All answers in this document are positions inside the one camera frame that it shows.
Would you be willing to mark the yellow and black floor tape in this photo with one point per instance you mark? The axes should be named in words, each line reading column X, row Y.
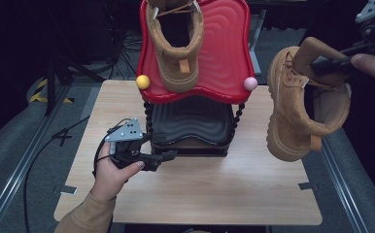
column 39, row 85

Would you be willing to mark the black tripod stand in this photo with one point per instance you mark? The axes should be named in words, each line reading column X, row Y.
column 50, row 84

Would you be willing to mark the tan suede boot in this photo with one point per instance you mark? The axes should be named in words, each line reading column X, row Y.
column 176, row 77
column 289, row 129

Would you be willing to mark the metal floor rail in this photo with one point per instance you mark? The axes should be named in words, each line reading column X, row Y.
column 20, row 168
column 341, row 191

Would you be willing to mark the red and black shoe rack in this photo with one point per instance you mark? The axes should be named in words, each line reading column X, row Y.
column 224, row 58

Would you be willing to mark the grey metal stand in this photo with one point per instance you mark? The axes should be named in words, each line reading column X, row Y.
column 256, row 32

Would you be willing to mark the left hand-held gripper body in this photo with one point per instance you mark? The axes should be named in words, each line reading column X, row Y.
column 127, row 134

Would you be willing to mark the black tape mark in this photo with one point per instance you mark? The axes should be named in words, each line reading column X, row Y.
column 62, row 136

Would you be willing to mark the person's left hand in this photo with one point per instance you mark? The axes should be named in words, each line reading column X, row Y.
column 109, row 179

